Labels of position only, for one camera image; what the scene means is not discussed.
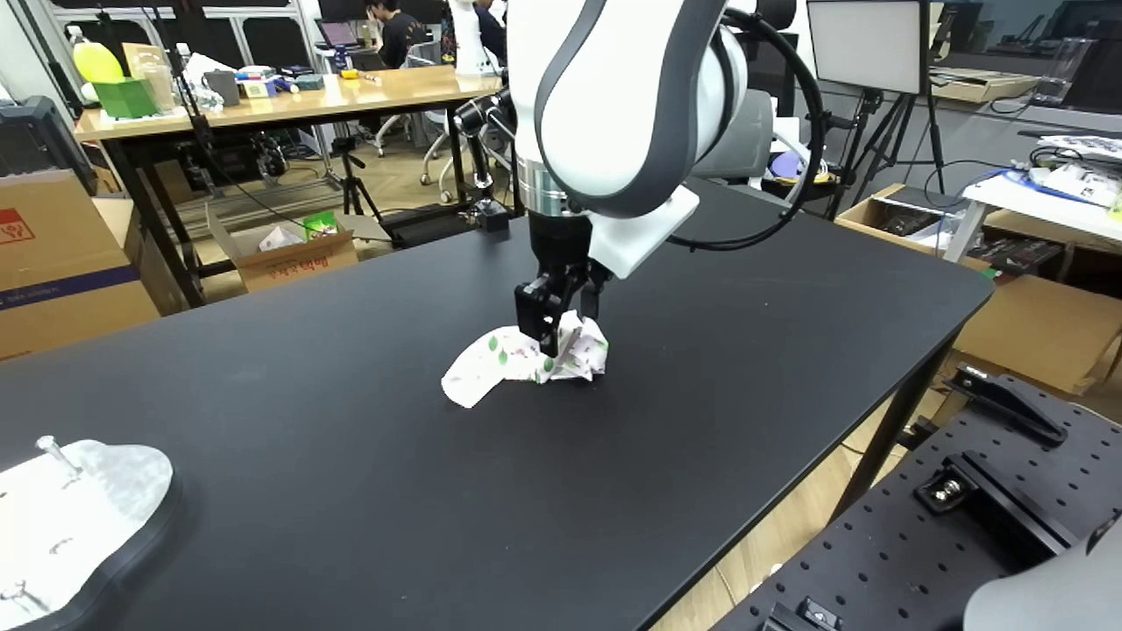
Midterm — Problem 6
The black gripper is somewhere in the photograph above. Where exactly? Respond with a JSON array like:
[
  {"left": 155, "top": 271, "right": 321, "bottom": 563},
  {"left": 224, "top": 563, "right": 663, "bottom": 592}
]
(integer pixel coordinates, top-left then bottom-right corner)
[{"left": 515, "top": 210, "right": 613, "bottom": 357}]

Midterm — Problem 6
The white patterned table cloth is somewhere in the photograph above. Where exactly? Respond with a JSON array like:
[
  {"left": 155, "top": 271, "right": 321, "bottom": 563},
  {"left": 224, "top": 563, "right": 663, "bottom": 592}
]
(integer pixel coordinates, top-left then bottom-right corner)
[{"left": 439, "top": 307, "right": 613, "bottom": 412}]

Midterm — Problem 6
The grey white robot base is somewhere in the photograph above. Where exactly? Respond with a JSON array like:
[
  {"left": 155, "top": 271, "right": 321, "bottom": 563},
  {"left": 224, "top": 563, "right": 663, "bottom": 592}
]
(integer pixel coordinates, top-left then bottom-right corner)
[{"left": 959, "top": 545, "right": 1122, "bottom": 631}]

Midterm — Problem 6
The seated person in black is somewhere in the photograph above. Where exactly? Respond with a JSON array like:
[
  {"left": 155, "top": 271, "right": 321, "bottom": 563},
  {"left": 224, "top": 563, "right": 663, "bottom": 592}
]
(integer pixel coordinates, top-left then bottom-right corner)
[{"left": 357, "top": 0, "right": 441, "bottom": 69}]

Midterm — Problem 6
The white cloth at corner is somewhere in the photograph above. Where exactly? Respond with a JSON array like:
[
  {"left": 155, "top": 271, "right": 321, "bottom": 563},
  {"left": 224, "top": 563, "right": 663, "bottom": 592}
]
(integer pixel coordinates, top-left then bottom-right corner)
[{"left": 0, "top": 433, "right": 175, "bottom": 631}]

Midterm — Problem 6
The grey padded chair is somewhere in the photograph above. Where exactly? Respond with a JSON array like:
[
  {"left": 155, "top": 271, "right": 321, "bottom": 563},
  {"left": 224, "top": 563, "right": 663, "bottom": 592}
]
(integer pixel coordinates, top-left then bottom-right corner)
[{"left": 699, "top": 85, "right": 784, "bottom": 184}]

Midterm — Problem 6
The open cardboard box with green item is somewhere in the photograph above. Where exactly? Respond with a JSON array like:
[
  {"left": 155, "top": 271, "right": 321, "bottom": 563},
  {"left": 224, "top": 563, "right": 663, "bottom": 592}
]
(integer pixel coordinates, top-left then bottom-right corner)
[{"left": 224, "top": 210, "right": 360, "bottom": 293}]

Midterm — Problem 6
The wooden table with black legs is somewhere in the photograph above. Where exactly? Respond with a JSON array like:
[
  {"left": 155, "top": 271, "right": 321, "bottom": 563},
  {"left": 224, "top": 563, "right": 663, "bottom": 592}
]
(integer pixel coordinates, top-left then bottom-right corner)
[{"left": 75, "top": 63, "right": 508, "bottom": 307}]

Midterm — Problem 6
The wooden crate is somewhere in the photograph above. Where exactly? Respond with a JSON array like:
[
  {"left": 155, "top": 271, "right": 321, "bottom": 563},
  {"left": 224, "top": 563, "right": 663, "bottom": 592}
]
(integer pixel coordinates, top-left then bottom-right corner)
[{"left": 836, "top": 178, "right": 996, "bottom": 267}]

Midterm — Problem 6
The white projection screen on stand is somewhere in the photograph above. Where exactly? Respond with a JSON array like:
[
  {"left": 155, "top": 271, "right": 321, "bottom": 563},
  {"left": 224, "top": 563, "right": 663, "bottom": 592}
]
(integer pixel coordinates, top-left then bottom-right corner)
[{"left": 802, "top": 0, "right": 954, "bottom": 203}]

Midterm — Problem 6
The black perforated breadboard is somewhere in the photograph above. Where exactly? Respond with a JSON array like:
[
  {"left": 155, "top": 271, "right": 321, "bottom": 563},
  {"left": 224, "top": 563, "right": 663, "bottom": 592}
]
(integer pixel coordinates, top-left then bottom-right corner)
[{"left": 713, "top": 372, "right": 1122, "bottom": 631}]

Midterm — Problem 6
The black mounting clamp with bolts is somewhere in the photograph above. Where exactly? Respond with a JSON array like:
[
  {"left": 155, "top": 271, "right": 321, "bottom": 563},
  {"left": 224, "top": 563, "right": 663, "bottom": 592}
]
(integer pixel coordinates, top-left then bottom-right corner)
[{"left": 909, "top": 452, "right": 1075, "bottom": 574}]

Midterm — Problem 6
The black metal bar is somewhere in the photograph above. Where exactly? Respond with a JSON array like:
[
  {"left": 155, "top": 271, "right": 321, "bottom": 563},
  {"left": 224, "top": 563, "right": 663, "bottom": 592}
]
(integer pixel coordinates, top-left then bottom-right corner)
[{"left": 949, "top": 362, "right": 1075, "bottom": 448}]

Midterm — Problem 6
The plain cardboard box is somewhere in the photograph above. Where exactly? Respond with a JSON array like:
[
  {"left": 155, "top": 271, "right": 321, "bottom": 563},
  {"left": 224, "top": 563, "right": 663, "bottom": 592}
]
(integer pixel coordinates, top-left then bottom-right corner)
[{"left": 949, "top": 274, "right": 1122, "bottom": 398}]

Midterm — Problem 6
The white table with clutter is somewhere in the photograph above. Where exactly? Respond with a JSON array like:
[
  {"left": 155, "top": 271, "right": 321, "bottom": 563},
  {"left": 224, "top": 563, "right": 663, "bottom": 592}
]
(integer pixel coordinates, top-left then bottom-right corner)
[{"left": 961, "top": 128, "right": 1122, "bottom": 252}]

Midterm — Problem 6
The cardboard box with red label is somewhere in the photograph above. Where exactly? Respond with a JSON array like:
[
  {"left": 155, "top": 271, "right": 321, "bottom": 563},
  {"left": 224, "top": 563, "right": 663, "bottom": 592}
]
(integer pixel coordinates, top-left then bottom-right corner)
[{"left": 0, "top": 167, "right": 163, "bottom": 365}]

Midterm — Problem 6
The yellow round object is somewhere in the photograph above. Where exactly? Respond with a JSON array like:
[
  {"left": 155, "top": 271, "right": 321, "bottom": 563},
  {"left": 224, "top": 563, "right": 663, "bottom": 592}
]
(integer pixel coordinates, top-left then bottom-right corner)
[{"left": 67, "top": 30, "right": 129, "bottom": 86}]

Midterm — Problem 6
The black equipment case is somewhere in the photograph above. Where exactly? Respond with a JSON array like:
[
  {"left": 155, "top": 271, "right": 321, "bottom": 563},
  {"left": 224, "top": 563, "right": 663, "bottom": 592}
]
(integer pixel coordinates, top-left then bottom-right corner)
[{"left": 0, "top": 93, "right": 99, "bottom": 196}]

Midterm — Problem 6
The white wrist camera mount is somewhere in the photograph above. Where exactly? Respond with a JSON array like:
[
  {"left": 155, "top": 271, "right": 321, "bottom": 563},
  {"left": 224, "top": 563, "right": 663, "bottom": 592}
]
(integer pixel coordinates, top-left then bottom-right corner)
[{"left": 587, "top": 183, "right": 705, "bottom": 285}]

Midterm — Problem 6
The small black camera tripod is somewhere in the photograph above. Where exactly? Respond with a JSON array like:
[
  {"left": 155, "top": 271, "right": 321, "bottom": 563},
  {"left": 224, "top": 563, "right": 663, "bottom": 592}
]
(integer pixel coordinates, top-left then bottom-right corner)
[{"left": 328, "top": 132, "right": 388, "bottom": 237}]

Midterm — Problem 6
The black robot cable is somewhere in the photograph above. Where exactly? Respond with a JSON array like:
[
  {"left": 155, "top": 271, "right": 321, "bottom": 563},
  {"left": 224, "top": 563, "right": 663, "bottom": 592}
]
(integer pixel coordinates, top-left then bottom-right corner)
[{"left": 669, "top": 4, "right": 828, "bottom": 254}]

